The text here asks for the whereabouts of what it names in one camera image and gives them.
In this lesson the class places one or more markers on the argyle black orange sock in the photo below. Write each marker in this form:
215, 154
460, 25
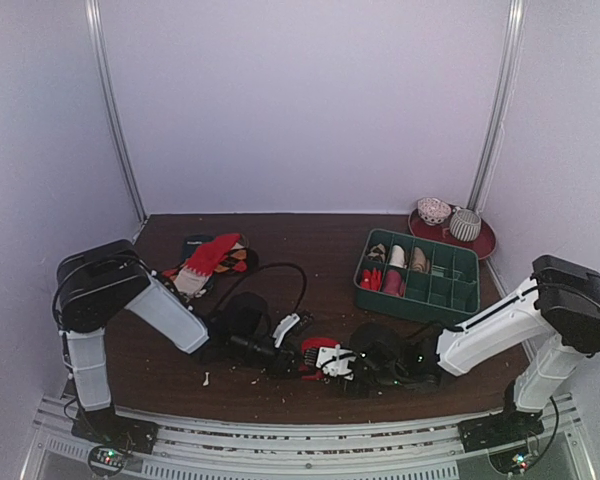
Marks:
239, 260

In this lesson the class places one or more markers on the right circuit board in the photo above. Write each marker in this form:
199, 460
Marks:
515, 461

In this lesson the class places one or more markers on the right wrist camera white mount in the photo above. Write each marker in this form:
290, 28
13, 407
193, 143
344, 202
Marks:
336, 362

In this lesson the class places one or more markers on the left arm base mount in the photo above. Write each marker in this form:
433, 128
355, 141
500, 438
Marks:
106, 427

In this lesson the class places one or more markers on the aluminium frame post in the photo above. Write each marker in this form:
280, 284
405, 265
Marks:
503, 93
98, 42

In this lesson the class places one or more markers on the rolled maroon sock in tray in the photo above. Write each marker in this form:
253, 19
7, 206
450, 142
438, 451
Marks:
394, 283

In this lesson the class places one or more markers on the dark blue sock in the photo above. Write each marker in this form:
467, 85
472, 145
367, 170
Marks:
191, 244

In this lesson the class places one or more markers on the red white sock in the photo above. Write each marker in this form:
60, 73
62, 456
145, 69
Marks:
202, 263

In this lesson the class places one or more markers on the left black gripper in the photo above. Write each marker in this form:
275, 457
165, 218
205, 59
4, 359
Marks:
281, 367

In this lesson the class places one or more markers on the left aluminium frame post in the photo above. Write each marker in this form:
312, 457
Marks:
98, 42

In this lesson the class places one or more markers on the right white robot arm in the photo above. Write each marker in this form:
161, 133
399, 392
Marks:
560, 301

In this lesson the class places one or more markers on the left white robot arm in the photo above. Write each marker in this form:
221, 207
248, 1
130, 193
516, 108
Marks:
96, 285

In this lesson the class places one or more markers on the dark red plate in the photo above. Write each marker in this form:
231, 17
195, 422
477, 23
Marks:
484, 246

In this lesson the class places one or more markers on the tan ribbed sock pair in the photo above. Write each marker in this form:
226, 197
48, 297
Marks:
419, 261

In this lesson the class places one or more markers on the circuit board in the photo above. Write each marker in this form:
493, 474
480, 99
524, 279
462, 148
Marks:
103, 460
515, 461

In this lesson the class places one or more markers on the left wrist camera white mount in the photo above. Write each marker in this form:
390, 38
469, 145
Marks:
283, 328

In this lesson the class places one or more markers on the rolled red sock in tray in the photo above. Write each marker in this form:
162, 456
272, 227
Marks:
371, 279

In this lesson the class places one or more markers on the rolled cream sock in tray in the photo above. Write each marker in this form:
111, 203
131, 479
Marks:
397, 257

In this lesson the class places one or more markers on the front aluminium rail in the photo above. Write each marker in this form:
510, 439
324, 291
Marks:
190, 448

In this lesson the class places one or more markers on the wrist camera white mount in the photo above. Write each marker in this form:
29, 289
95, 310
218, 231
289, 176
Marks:
283, 328
336, 362

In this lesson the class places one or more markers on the green divided organizer tray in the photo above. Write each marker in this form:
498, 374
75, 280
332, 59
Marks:
448, 294

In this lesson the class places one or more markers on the red sock pair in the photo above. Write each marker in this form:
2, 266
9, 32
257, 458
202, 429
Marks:
310, 350

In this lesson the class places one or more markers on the right aluminium frame post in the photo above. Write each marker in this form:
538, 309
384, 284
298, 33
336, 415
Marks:
503, 93

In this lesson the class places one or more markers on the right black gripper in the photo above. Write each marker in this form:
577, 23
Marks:
353, 375

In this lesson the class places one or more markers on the left circuit board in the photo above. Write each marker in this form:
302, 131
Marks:
103, 460

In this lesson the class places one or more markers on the rolled patterned sock in tray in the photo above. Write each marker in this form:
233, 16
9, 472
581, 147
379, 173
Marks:
377, 253

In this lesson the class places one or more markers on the striped grey cup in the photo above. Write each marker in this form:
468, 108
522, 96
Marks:
465, 225

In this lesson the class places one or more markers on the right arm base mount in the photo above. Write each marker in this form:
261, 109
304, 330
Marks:
508, 426

